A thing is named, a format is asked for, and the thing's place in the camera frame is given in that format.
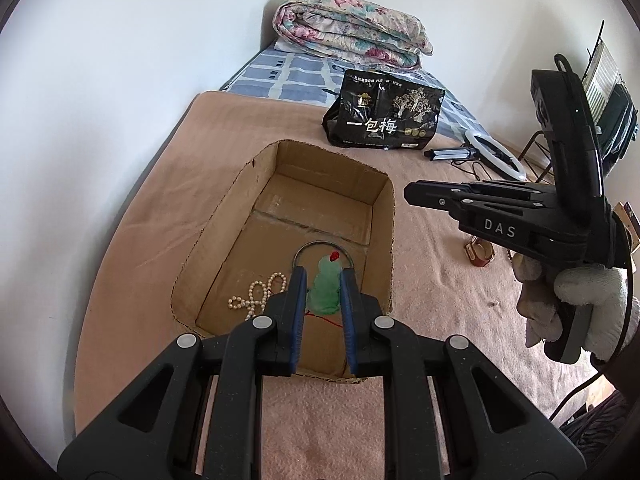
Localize black snack bag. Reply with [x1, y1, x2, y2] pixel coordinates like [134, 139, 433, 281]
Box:
[321, 69, 446, 151]

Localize green jade pendant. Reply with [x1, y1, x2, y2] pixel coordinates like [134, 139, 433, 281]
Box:
[306, 251, 347, 330]

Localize white ring light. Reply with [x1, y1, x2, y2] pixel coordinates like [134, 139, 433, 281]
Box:
[464, 128, 527, 181]

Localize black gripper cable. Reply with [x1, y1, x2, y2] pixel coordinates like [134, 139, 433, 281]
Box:
[549, 230, 635, 422]

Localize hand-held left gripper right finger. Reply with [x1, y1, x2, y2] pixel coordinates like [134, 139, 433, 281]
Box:
[340, 269, 587, 480]

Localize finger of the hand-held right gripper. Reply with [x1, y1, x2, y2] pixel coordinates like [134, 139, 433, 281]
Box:
[404, 180, 553, 197]
[405, 194, 558, 222]

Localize striped hanging towel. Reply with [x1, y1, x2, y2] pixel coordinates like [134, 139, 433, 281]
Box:
[585, 42, 623, 123]

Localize dark hanging clothes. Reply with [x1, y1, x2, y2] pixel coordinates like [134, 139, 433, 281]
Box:
[597, 82, 640, 176]

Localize red strap watch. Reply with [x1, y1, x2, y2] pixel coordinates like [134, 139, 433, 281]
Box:
[464, 239, 496, 267]

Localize black folded tripod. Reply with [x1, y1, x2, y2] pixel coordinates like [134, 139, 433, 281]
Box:
[424, 146, 481, 163]

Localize white pearl bracelet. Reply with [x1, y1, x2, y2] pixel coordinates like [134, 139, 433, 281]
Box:
[227, 272, 288, 321]

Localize pink fleece blanket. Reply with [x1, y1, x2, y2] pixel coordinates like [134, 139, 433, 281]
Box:
[74, 91, 616, 480]

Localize folded floral quilt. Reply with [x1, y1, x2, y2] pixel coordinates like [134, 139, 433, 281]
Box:
[272, 0, 435, 72]

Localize person's right hand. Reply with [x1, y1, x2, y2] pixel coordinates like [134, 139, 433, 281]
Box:
[511, 252, 640, 361]

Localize blue metal bangle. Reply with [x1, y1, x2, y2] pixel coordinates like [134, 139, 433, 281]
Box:
[291, 240, 356, 273]

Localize dark cloth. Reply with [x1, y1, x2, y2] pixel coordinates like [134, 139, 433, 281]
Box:
[560, 385, 635, 442]

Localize blue checked bed sheet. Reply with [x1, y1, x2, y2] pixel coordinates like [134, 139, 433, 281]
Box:
[220, 42, 516, 161]

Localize cardboard box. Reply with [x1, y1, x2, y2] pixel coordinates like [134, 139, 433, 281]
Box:
[171, 139, 396, 385]

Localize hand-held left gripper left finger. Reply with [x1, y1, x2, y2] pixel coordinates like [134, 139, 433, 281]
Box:
[56, 266, 308, 480]

